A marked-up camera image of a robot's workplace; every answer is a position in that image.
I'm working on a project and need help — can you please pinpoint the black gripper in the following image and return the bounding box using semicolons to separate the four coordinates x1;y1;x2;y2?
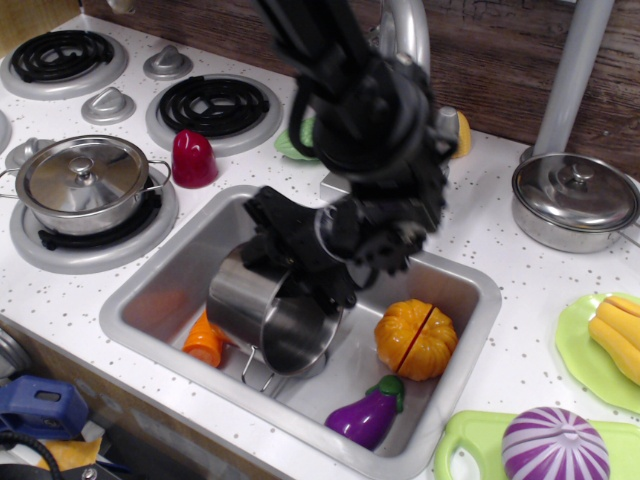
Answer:
240;187;357;315

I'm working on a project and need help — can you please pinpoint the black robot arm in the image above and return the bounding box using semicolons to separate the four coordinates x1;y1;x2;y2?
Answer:
241;1;457;314

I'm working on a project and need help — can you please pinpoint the silver sink basin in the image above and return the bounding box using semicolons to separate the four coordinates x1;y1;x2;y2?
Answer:
100;186;501;479

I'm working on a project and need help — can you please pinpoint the lidded steel pot on stove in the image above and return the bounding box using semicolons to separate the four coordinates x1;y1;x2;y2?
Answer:
1;135;172;236

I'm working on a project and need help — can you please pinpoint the orange toy carrot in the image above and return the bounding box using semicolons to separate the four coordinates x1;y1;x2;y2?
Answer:
182;311;235;368

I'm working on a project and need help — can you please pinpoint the green toy bitter gourd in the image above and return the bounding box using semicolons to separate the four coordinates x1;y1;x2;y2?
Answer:
274;117;317;161

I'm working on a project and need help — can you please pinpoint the orange toy pumpkin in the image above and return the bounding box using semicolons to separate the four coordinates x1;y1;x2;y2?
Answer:
374;299;459;382

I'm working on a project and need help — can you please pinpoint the red toy pepper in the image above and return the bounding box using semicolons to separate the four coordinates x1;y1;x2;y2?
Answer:
172;130;218;189

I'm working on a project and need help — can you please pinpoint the purple toy eggplant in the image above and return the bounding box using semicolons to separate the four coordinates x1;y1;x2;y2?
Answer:
324;375;405;451

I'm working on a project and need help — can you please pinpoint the front stove burner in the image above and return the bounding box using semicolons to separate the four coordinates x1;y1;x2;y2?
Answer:
9;169;178;275

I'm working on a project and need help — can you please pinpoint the stove burner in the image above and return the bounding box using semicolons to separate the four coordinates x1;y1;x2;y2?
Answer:
9;169;178;275
1;30;128;101
145;74;283;157

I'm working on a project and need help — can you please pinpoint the back right stove burner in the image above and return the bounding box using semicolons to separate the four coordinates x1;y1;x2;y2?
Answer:
145;74;283;157

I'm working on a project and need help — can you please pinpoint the yellow toy corn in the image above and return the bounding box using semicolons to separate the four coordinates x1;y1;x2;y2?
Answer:
452;110;472;159

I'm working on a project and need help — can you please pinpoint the green cutting board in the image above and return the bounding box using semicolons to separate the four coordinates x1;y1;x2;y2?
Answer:
434;410;639;479

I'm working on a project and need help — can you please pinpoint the upper grey stove knob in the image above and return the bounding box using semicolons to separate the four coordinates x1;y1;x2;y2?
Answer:
143;45;193;81

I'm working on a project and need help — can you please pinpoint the grey stove knob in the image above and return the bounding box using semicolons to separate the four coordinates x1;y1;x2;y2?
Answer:
5;137;54;169
81;87;136;125
143;45;193;81

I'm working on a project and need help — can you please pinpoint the lower grey stove knob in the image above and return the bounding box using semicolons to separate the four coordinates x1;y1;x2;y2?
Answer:
81;87;136;125

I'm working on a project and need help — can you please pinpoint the silver toy faucet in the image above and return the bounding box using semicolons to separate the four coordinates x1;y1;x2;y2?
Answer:
319;0;461;202

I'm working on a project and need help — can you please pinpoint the blue tool below counter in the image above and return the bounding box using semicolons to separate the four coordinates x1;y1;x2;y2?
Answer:
1;375;89;440

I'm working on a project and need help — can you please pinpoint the lidded steel pan right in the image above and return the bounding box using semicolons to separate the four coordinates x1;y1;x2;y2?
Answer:
511;153;639;254

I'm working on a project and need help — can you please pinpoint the yellow cloth lower left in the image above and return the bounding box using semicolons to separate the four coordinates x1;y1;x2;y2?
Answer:
44;438;102;472

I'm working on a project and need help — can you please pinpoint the purple striped toy onion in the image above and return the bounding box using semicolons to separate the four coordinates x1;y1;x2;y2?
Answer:
501;407;611;479

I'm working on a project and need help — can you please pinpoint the left grey stove knob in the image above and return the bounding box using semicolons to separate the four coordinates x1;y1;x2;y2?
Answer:
5;137;54;169

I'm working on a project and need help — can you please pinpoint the back left stove burner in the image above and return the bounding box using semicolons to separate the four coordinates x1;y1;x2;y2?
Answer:
1;30;128;101

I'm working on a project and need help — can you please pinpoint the light green plate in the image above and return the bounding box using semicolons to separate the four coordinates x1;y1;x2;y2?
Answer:
555;292;639;417

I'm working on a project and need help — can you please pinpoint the yellow toy squash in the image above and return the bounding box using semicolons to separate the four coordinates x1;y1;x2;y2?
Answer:
588;295;639;385

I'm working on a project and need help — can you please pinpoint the grey vertical pole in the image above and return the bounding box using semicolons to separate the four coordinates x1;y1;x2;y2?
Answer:
520;0;614;162

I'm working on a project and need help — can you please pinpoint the black cable lower left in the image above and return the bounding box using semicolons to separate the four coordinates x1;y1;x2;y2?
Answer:
0;428;62;480

